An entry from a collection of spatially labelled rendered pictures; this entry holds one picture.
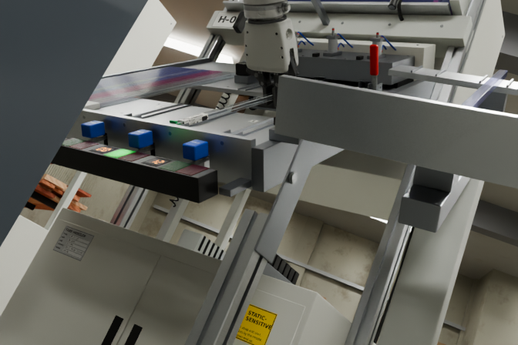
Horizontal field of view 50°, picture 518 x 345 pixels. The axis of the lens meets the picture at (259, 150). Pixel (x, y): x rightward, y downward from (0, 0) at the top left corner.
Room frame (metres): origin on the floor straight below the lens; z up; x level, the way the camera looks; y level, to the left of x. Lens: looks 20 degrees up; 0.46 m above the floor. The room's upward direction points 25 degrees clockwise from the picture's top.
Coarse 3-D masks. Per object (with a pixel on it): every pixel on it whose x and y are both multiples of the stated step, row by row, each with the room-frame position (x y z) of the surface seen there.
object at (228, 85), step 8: (200, 64) 1.48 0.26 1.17; (208, 64) 1.47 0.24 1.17; (216, 64) 1.47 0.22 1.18; (224, 64) 1.46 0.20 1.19; (232, 64) 1.46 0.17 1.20; (224, 80) 1.23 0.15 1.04; (232, 80) 1.23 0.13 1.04; (272, 80) 1.20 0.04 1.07; (192, 88) 1.21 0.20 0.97; (200, 88) 1.19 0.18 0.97; (208, 88) 1.18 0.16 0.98; (216, 88) 1.16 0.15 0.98; (224, 88) 1.15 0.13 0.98; (232, 88) 1.14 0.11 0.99; (240, 88) 1.13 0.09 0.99; (248, 88) 1.14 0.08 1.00; (256, 88) 1.13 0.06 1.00; (384, 88) 1.07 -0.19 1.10; (392, 88) 1.07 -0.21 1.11; (256, 96) 1.20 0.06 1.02; (272, 104) 1.17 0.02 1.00
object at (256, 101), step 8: (320, 80) 1.12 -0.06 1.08; (264, 96) 1.00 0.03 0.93; (272, 96) 1.01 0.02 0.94; (232, 104) 0.95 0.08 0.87; (240, 104) 0.95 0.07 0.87; (248, 104) 0.96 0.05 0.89; (256, 104) 0.98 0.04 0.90; (208, 112) 0.90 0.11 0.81; (216, 112) 0.91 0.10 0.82; (224, 112) 0.92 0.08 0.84
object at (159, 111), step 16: (112, 112) 0.98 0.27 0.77; (128, 112) 0.98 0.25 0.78; (144, 112) 0.96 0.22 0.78; (160, 112) 0.96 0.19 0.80; (176, 112) 0.96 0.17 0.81; (192, 112) 0.95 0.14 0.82; (208, 128) 0.85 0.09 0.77; (224, 128) 0.85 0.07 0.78; (240, 128) 0.84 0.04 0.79; (256, 128) 0.84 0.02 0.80; (256, 144) 0.76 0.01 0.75
